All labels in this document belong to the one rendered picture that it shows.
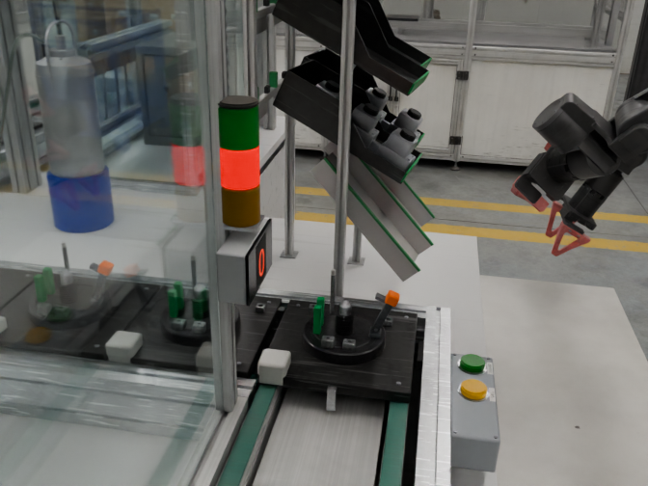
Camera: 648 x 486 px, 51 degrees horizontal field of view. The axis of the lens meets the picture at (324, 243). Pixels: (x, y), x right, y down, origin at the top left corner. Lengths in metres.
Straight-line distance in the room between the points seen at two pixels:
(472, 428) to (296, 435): 0.26
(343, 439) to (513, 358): 0.46
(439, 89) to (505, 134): 0.58
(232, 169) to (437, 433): 0.47
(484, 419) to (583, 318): 0.57
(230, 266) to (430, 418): 0.38
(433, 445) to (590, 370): 0.49
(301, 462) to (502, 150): 4.29
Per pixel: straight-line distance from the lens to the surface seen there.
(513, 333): 1.45
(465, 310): 1.50
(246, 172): 0.83
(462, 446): 1.02
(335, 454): 1.02
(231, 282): 0.85
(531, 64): 5.00
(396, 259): 1.30
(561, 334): 1.49
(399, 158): 1.25
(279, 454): 1.02
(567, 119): 1.02
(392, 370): 1.09
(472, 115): 5.05
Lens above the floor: 1.60
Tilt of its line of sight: 25 degrees down
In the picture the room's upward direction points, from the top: 2 degrees clockwise
